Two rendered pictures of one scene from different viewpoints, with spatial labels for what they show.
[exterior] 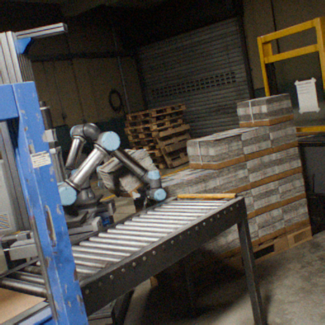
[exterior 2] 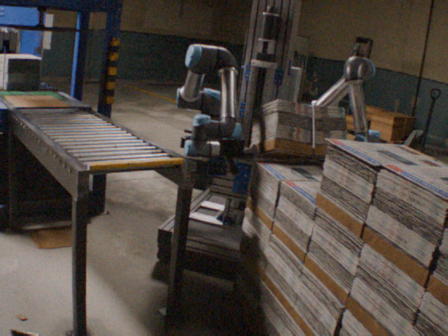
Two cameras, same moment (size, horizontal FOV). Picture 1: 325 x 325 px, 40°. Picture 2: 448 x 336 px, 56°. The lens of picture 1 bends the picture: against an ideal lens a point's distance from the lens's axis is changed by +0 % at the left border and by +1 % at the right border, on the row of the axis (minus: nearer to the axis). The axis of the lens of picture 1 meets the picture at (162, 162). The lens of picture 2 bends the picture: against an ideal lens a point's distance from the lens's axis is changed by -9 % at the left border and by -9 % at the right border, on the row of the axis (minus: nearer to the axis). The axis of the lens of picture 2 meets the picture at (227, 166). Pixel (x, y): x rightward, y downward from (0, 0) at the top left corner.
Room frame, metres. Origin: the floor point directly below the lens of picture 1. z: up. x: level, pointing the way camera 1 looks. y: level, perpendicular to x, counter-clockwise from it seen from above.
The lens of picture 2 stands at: (3.28, -1.93, 1.33)
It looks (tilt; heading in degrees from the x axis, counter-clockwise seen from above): 15 degrees down; 98
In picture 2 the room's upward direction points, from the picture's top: 8 degrees clockwise
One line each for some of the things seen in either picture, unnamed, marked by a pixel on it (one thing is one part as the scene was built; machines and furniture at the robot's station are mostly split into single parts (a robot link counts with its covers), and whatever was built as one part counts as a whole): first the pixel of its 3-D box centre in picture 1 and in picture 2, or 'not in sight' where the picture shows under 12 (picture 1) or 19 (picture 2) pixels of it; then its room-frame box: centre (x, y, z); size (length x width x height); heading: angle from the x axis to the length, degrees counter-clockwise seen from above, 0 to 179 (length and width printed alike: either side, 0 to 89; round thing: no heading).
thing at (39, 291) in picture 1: (30, 289); (51, 113); (1.76, 0.62, 0.77); 0.47 x 0.05 x 0.05; 48
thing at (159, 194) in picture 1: (157, 193); (198, 148); (2.86, 0.07, 0.84); 0.11 x 0.08 x 0.09; 28
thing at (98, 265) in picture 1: (80, 264); (63, 121); (1.95, 0.45, 0.77); 0.47 x 0.05 x 0.05; 48
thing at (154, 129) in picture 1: (159, 136); not in sight; (10.39, -0.03, 0.65); 1.33 x 0.94 x 1.30; 142
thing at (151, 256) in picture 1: (170, 249); (37, 142); (2.03, 0.04, 0.74); 1.34 x 0.05 x 0.12; 138
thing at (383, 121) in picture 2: not in sight; (379, 126); (4.78, 6.48, 0.28); 1.20 x 0.83 x 0.57; 138
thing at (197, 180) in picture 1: (212, 218); (334, 302); (3.55, -0.32, 0.42); 1.17 x 0.39 x 0.83; 119
